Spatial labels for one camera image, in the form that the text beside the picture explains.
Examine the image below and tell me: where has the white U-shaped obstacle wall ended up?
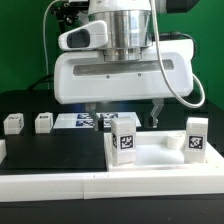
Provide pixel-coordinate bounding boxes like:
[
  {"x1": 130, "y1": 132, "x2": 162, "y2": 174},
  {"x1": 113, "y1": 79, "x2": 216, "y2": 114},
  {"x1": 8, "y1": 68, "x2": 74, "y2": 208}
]
[{"x1": 0, "y1": 133, "x2": 224, "y2": 203}]

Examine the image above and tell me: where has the white marker tag sheet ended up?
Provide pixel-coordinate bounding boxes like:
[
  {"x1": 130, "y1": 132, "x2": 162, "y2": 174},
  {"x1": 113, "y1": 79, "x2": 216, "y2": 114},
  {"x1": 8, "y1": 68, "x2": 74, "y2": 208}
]
[{"x1": 54, "y1": 112, "x2": 141, "y2": 129}]

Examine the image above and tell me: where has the black cable bundle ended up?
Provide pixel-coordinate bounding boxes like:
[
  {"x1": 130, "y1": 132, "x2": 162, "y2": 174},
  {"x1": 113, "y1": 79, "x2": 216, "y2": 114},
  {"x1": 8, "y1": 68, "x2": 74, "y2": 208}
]
[{"x1": 27, "y1": 0, "x2": 89, "y2": 91}]

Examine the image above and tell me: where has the white cable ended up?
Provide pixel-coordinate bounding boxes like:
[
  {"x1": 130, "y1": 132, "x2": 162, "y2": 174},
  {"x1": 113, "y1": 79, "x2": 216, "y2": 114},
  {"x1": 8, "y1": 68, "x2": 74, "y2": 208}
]
[{"x1": 42, "y1": 0, "x2": 61, "y2": 90}]

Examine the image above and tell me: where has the white square tabletop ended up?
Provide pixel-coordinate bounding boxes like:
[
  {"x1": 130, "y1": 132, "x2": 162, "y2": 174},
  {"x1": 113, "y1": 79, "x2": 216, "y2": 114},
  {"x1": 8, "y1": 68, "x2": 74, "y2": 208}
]
[{"x1": 104, "y1": 131, "x2": 218, "y2": 172}]

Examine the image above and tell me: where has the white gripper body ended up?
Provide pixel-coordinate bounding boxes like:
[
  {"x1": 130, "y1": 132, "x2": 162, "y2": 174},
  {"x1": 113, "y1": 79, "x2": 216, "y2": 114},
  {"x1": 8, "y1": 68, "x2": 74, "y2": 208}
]
[{"x1": 53, "y1": 19, "x2": 195, "y2": 105}]

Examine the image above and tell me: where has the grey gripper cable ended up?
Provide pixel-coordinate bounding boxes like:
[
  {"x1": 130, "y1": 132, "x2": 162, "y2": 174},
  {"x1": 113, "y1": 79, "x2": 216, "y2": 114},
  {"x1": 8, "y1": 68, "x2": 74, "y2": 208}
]
[{"x1": 149, "y1": 0, "x2": 206, "y2": 109}]

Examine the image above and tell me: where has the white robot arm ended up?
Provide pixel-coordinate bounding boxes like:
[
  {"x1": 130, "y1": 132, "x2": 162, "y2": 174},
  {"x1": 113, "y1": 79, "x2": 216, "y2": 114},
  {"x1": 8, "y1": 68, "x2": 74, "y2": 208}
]
[{"x1": 54, "y1": 0, "x2": 197, "y2": 127}]

